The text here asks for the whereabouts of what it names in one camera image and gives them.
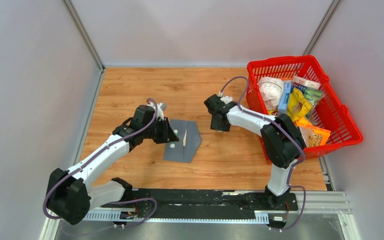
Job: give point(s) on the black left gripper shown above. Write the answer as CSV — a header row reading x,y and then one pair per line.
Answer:
x,y
171,137

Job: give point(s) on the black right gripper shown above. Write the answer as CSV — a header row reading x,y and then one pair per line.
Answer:
x,y
215,126

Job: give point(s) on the white letter paper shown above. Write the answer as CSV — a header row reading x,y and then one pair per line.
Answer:
x,y
184,138

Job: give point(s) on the grey-blue paper envelope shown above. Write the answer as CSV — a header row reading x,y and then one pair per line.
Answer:
x,y
184,150

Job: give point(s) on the green white glue stick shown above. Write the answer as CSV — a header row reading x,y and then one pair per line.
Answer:
x,y
174,139

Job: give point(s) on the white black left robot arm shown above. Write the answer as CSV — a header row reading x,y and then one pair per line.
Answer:
x,y
70,193

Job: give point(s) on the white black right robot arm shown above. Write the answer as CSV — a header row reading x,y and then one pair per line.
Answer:
x,y
283,142

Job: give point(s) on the white crumpled plastic bag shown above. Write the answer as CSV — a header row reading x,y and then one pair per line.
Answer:
x,y
271,90

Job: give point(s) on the blue box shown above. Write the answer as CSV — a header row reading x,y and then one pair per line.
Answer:
x,y
284,98

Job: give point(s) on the yellow Lays chips bag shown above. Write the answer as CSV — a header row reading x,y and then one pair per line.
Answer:
x,y
297,107

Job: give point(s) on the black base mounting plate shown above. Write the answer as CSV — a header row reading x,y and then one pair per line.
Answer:
x,y
205,204

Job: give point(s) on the white red carton box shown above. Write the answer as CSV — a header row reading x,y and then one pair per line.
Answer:
x,y
306,83

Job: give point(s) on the orange snack bag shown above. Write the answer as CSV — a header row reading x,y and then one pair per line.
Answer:
x,y
313,136

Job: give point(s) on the green snack packet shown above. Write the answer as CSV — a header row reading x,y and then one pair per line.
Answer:
x,y
313,96

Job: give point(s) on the red plastic shopping basket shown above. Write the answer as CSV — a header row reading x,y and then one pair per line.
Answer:
x,y
329,114

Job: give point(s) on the aluminium frame rail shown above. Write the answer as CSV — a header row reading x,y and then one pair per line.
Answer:
x,y
309,202

